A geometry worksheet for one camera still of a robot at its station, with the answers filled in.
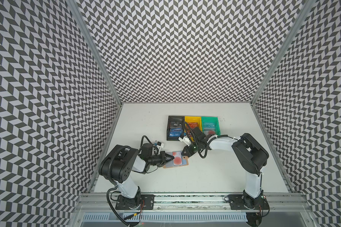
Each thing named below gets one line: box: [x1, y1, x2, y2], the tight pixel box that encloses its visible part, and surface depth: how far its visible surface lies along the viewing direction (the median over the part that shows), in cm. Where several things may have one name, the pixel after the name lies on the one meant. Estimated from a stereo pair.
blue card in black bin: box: [169, 127, 184, 137], surface depth 101 cm
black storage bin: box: [166, 115, 185, 141], surface depth 102 cm
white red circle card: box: [172, 151, 183, 166], surface depth 89 cm
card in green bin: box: [203, 122, 216, 137], surface depth 102 cm
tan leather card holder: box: [162, 150, 189, 169], surface depth 88 cm
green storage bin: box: [201, 116, 221, 136], surface depth 101 cm
